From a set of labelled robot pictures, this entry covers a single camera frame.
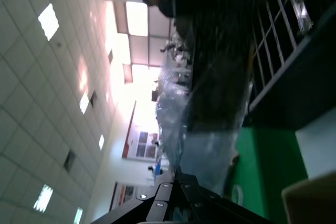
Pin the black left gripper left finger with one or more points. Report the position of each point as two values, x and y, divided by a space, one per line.
155 203

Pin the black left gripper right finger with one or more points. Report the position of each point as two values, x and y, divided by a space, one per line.
207 203

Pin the translucent antistatic bag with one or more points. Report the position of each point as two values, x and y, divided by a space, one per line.
204 155

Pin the graphics card with silver bracket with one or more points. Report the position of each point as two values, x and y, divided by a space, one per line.
218 98
302 9

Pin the large open cardboard box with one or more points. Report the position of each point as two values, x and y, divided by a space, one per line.
309 203

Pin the black slotted container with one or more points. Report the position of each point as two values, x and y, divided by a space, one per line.
288 103

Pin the clear tape roll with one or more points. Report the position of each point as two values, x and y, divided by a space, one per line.
237 195

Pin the white black humanoid robot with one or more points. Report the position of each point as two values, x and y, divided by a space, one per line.
173 45
156 170
182 57

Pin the green tablecloth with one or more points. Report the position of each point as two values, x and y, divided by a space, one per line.
267 161

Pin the ceiling light panel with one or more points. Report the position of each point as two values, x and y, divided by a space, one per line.
43 197
101 142
78 216
48 22
84 103

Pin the dark ceiling vent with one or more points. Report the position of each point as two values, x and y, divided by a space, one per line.
93 98
69 161

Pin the dark background cabinet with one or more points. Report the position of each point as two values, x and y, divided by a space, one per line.
157 90

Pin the person in dark clothes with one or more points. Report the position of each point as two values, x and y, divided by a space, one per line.
168 3

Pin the white red wall poster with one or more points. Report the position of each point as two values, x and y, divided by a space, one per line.
143 145
126 192

